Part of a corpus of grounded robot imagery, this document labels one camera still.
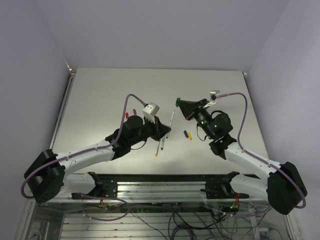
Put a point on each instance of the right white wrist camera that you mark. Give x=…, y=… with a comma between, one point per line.
x=213, y=98

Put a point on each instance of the aluminium mounting rail frame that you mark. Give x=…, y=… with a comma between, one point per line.
x=158, y=211

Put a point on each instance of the blue marker pen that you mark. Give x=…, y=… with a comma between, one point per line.
x=162, y=143

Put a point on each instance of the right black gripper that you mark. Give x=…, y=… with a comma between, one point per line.
x=190, y=109

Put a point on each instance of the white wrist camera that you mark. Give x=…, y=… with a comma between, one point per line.
x=213, y=98
x=150, y=111

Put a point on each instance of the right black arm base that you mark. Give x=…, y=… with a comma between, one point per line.
x=219, y=186

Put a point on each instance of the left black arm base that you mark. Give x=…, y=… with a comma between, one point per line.
x=95, y=187

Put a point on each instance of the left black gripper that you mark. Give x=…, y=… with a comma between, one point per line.
x=159, y=129

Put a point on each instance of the green marker pen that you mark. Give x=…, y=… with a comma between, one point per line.
x=170, y=123

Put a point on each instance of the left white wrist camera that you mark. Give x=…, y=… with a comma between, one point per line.
x=150, y=111

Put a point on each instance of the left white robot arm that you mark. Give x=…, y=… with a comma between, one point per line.
x=47, y=174

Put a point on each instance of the green pen cap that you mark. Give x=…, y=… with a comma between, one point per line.
x=177, y=101

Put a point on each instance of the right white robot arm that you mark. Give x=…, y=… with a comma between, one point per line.
x=280, y=184

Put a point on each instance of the yellow marker pen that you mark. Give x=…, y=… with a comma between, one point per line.
x=157, y=148

